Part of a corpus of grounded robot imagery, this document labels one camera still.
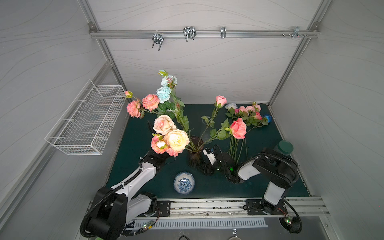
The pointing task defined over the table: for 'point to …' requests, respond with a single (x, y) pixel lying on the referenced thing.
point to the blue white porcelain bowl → (184, 182)
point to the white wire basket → (85, 127)
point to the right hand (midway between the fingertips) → (200, 163)
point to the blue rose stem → (269, 117)
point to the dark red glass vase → (195, 152)
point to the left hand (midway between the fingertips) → (182, 141)
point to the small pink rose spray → (252, 117)
